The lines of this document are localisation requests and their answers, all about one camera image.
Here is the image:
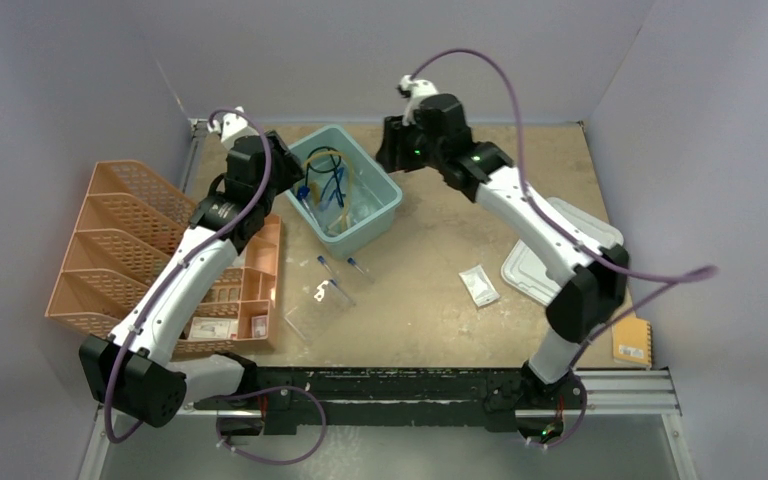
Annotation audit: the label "yellow spiral notebook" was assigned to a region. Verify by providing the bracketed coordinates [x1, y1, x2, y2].
[612, 315, 653, 369]

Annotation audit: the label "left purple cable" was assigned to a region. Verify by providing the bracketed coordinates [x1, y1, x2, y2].
[102, 108, 329, 465]

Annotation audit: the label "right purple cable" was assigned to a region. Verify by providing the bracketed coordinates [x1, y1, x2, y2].
[410, 48, 720, 452]

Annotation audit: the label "orange file organizer rack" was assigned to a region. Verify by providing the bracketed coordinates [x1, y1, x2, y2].
[44, 159, 193, 350]

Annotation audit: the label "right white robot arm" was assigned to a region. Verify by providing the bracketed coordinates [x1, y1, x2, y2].
[375, 94, 630, 407]

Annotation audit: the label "clear plastic box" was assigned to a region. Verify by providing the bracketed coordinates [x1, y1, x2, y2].
[284, 278, 356, 344]

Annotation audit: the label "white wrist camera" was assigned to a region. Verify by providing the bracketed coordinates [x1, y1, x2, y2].
[207, 106, 257, 150]
[397, 75, 439, 126]

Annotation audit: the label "black wire tripod ring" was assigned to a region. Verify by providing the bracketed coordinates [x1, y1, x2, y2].
[304, 145, 347, 200]

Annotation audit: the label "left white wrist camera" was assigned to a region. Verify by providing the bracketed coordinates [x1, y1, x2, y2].
[207, 106, 257, 150]

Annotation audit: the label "small clear glass beaker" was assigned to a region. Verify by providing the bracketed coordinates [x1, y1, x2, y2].
[348, 198, 379, 224]

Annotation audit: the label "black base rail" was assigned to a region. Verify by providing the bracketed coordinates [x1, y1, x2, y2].
[184, 366, 679, 441]

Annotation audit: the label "white plastic bin lid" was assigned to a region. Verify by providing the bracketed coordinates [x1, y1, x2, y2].
[500, 197, 624, 306]

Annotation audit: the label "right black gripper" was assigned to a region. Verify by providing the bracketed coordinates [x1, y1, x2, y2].
[375, 115, 445, 176]

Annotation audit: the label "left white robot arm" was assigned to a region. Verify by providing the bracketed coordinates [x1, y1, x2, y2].
[78, 130, 304, 428]

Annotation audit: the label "amber rubber tubing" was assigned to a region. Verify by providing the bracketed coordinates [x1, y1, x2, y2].
[305, 146, 354, 233]

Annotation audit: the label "small clear plastic bag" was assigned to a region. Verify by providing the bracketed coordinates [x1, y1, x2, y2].
[459, 265, 500, 308]

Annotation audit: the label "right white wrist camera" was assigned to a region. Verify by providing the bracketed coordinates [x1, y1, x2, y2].
[397, 75, 439, 126]

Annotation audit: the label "orange compartment tray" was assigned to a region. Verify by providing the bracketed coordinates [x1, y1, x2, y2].
[173, 214, 283, 360]

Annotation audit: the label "purple cable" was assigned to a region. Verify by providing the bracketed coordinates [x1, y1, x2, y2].
[410, 48, 720, 452]
[102, 108, 329, 465]

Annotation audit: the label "teal plastic bin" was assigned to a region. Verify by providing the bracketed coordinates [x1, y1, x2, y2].
[285, 124, 403, 260]

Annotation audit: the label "blue safety glasses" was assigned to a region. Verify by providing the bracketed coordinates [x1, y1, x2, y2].
[319, 167, 346, 207]

